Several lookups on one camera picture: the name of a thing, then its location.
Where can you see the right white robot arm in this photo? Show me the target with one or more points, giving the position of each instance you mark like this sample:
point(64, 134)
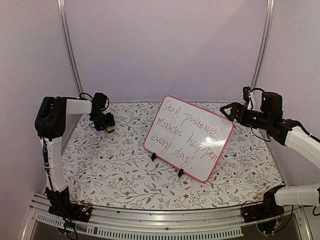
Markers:
point(288, 133)

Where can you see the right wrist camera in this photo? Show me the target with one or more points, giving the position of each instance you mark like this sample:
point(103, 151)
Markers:
point(248, 97)

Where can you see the front aluminium rail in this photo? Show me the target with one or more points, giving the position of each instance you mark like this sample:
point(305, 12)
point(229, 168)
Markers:
point(108, 223)

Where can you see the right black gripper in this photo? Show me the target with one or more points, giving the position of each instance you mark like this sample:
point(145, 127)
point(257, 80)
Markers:
point(236, 107)

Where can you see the right aluminium frame post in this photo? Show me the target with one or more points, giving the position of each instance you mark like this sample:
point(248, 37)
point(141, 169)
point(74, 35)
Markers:
point(270, 4)

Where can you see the pink-framed whiteboard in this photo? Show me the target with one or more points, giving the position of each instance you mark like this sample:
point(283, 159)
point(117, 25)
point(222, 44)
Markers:
point(188, 137)

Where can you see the yellow bone-shaped eraser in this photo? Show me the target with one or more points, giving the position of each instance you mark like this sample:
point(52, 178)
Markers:
point(110, 129)

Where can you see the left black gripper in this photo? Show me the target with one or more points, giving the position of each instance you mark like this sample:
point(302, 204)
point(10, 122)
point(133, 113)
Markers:
point(111, 122)

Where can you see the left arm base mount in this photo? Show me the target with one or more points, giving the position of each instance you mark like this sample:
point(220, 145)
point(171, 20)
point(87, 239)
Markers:
point(80, 211)

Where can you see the rear aluminium table rail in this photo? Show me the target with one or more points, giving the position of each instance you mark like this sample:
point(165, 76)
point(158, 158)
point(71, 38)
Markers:
point(160, 101)

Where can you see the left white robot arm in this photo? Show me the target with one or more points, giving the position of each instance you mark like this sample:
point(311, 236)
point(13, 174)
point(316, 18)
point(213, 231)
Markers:
point(50, 125)

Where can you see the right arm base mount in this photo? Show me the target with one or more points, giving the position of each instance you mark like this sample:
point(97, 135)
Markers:
point(267, 216)

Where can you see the black whiteboard stand foot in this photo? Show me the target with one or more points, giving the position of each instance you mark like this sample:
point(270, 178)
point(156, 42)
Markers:
point(153, 157)

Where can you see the left aluminium frame post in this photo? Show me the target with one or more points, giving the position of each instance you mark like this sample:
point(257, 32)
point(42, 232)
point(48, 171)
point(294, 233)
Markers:
point(61, 7)

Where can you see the aluminium frame post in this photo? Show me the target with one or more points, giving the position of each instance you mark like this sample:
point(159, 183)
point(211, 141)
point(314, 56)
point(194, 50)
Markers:
point(61, 7)
point(270, 4)

